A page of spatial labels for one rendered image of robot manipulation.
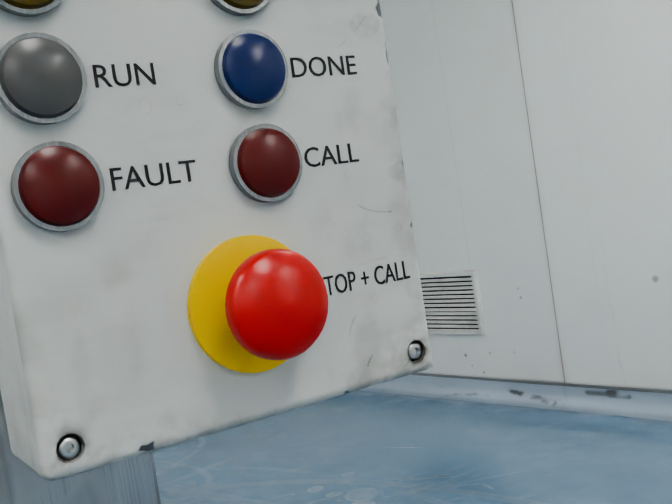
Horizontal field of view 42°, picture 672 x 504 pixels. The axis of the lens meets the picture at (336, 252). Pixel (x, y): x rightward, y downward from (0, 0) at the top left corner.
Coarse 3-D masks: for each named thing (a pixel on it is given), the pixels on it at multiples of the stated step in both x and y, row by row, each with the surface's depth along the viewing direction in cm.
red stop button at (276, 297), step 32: (256, 256) 30; (288, 256) 31; (256, 288) 30; (288, 288) 30; (320, 288) 31; (256, 320) 30; (288, 320) 30; (320, 320) 31; (256, 352) 30; (288, 352) 31
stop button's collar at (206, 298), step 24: (240, 240) 32; (264, 240) 33; (216, 264) 32; (240, 264) 32; (192, 288) 31; (216, 288) 32; (336, 288) 35; (192, 312) 31; (216, 312) 32; (216, 336) 32; (216, 360) 32; (240, 360) 32; (264, 360) 33
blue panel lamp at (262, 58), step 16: (240, 48) 32; (256, 48) 33; (272, 48) 33; (224, 64) 32; (240, 64) 32; (256, 64) 33; (272, 64) 33; (240, 80) 32; (256, 80) 33; (272, 80) 33; (240, 96) 32; (256, 96) 33; (272, 96) 33
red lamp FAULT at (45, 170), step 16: (32, 160) 28; (48, 160) 28; (64, 160) 29; (80, 160) 29; (32, 176) 28; (48, 176) 28; (64, 176) 28; (80, 176) 29; (96, 176) 29; (32, 192) 28; (48, 192) 28; (64, 192) 28; (80, 192) 29; (96, 192) 29; (32, 208) 28; (48, 208) 28; (64, 208) 28; (80, 208) 29; (64, 224) 29
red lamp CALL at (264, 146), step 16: (256, 144) 32; (272, 144) 33; (288, 144) 33; (240, 160) 32; (256, 160) 32; (272, 160) 33; (288, 160) 33; (256, 176) 32; (272, 176) 33; (288, 176) 33; (256, 192) 33; (272, 192) 33
